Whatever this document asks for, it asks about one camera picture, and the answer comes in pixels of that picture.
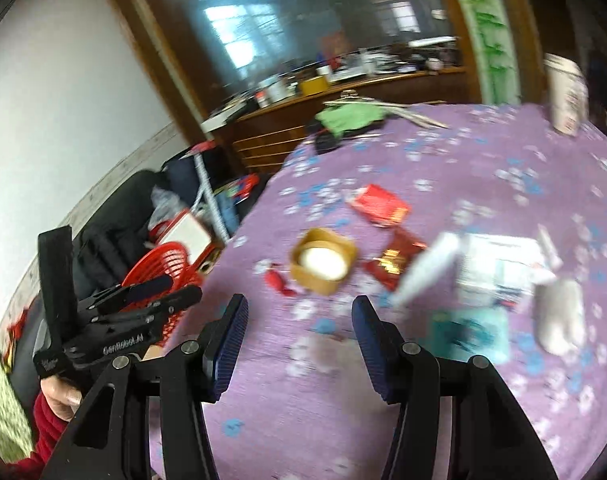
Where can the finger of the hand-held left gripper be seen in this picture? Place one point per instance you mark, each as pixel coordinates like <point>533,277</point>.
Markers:
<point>181,296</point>
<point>148,287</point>

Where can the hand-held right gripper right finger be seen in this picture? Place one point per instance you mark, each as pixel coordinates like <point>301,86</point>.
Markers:
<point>371,345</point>

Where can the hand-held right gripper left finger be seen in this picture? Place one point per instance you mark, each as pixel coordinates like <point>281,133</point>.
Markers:
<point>231,345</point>

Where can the dark red snack packet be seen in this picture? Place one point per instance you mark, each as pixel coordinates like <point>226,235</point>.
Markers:
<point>396,260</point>

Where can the person's left hand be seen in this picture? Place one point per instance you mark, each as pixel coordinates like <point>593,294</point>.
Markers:
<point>58,395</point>

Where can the red plastic basket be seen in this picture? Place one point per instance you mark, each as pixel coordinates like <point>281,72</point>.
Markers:
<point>158,265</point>

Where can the black backpack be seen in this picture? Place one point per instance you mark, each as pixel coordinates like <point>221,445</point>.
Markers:
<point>103,255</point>

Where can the white box with red rim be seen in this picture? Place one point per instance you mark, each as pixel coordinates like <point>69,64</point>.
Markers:
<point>188,232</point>

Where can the red wrapped candy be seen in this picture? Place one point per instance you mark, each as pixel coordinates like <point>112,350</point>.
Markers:
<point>278,280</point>

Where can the clear plastic bag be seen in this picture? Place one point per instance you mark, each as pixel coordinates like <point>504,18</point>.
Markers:
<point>164,202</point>

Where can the white plastic bottle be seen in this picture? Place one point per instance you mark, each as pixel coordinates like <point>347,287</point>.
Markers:
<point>428,270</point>

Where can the black sofa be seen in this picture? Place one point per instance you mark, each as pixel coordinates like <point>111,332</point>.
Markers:
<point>128,195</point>

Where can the teal flat packet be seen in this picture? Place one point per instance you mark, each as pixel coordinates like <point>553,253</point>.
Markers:
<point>471,335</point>

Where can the white striped stick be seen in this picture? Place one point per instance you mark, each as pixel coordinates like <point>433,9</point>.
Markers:
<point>208,195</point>

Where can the green patterned cloth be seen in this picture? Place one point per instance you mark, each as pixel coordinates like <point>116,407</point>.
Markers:
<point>3,400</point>

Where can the colourful printed bag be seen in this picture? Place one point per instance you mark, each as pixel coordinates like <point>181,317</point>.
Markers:
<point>241,190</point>

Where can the navy bag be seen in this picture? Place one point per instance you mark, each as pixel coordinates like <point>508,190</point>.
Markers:
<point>218,162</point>

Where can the red cigarette box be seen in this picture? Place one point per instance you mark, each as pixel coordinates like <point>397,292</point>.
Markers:
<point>381,205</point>

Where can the white medicine box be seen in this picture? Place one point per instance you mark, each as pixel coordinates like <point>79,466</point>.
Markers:
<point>498,270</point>

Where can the grey rounded object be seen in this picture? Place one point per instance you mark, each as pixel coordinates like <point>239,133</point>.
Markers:
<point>558,315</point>

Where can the wooden cabinet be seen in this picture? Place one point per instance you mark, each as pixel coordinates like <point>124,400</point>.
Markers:
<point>283,125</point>

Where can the small white tube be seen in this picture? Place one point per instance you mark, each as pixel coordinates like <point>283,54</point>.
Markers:
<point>548,247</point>

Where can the black pouch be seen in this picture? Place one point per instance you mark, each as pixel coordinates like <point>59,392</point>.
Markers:
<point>326,144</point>

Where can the bundle of pale sticks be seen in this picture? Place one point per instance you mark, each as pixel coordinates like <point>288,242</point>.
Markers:
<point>418,115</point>

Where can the yellow tape roll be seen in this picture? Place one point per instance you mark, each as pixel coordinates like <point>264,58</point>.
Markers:
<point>313,86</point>

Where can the wood framed glass panel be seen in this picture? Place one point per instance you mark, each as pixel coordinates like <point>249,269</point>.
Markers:
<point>283,10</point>

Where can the white printed cup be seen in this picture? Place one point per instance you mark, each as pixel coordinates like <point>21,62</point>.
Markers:
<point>566,95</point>

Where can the bamboo wall painting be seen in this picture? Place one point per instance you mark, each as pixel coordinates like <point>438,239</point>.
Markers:
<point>483,35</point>

